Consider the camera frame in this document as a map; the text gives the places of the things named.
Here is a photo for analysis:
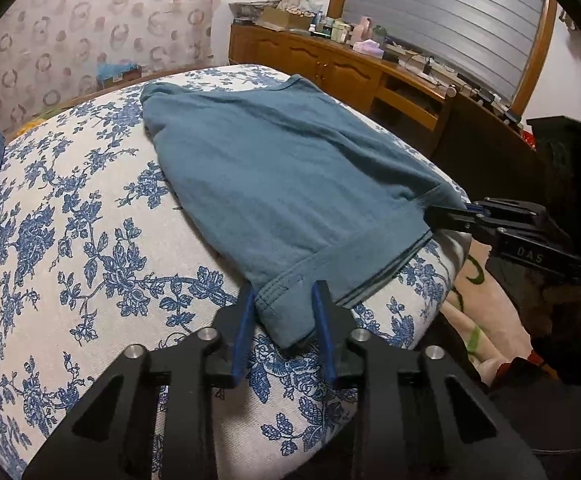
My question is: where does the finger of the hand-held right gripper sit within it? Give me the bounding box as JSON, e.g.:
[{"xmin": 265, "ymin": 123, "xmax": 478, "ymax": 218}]
[
  {"xmin": 422, "ymin": 205, "xmax": 502, "ymax": 244},
  {"xmin": 463, "ymin": 198, "xmax": 542, "ymax": 222}
]

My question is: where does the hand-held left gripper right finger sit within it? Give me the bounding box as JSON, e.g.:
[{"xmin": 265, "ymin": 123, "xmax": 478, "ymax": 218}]
[{"xmin": 311, "ymin": 280, "xmax": 546, "ymax": 480}]

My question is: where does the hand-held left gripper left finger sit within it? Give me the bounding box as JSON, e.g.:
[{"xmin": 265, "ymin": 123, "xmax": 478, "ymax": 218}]
[{"xmin": 23, "ymin": 287, "xmax": 257, "ymax": 480}]

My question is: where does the teal blue t-shirt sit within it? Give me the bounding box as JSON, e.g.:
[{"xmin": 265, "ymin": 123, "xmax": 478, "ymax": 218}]
[{"xmin": 140, "ymin": 74, "xmax": 469, "ymax": 356}]

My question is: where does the person's right hand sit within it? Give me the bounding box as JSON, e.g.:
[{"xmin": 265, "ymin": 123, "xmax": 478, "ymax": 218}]
[{"xmin": 539, "ymin": 286, "xmax": 581, "ymax": 342}]

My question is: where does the dark wooden panel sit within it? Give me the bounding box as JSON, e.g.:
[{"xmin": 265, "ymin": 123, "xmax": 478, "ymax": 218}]
[{"xmin": 431, "ymin": 92, "xmax": 547, "ymax": 202}]

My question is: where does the colourful flower blanket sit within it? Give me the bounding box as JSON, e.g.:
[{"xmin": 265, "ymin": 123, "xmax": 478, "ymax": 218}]
[{"xmin": 441, "ymin": 240, "xmax": 541, "ymax": 386}]

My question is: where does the white power strip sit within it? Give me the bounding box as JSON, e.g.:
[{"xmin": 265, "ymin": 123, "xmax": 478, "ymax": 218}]
[{"xmin": 385, "ymin": 42, "xmax": 452, "ymax": 72}]

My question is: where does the white blue floral cloth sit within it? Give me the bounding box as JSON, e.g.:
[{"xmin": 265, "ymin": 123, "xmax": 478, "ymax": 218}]
[{"xmin": 0, "ymin": 64, "xmax": 471, "ymax": 480}]

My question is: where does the pink tissue box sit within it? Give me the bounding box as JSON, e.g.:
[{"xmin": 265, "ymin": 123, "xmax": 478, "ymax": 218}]
[{"xmin": 353, "ymin": 39, "xmax": 385, "ymax": 59}]

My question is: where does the grey window blind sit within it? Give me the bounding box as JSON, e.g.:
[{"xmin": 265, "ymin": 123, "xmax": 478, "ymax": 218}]
[{"xmin": 343, "ymin": 0, "xmax": 549, "ymax": 101}]

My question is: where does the pink bottle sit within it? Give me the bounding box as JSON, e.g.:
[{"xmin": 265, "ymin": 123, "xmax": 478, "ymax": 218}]
[{"xmin": 353, "ymin": 16, "xmax": 374, "ymax": 43}]

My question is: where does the group of toiletry bottles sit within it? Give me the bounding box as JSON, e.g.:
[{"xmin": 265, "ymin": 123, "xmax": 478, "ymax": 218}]
[{"xmin": 311, "ymin": 10, "xmax": 354, "ymax": 44}]

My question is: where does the wooden sideboard cabinet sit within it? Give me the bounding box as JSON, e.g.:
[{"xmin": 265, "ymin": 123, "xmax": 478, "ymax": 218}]
[{"xmin": 228, "ymin": 22, "xmax": 526, "ymax": 157}]

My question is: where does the open cardboard tray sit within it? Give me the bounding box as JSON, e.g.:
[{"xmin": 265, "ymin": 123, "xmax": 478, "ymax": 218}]
[{"xmin": 258, "ymin": 6, "xmax": 316, "ymax": 32}]

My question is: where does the small cardboard box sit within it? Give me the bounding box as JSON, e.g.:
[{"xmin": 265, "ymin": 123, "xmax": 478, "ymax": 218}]
[{"xmin": 98, "ymin": 72, "xmax": 142, "ymax": 87}]

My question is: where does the patterned tray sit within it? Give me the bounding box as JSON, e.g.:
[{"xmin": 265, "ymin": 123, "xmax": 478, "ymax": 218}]
[{"xmin": 229, "ymin": 0, "xmax": 284, "ymax": 19}]

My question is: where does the circle print curtain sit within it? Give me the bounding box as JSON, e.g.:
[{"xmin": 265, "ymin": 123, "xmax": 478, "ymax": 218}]
[{"xmin": 0, "ymin": 0, "xmax": 232, "ymax": 131}]

